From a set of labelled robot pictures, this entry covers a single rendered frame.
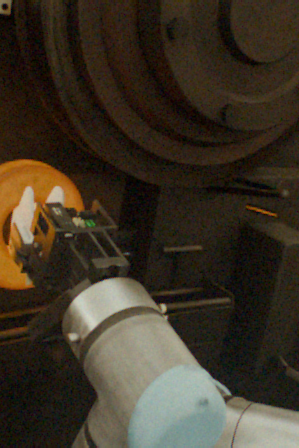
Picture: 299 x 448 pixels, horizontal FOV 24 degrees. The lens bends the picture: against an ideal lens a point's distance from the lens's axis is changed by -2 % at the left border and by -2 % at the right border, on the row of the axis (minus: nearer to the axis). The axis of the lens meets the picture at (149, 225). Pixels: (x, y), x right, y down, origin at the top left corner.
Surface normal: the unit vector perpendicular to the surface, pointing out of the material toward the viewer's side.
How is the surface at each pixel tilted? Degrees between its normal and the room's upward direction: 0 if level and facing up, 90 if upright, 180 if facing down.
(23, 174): 89
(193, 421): 102
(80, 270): 91
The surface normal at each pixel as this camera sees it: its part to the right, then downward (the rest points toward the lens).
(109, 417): -0.71, 0.02
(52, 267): 0.47, 0.58
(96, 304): -0.29, -0.61
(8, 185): 0.54, 0.32
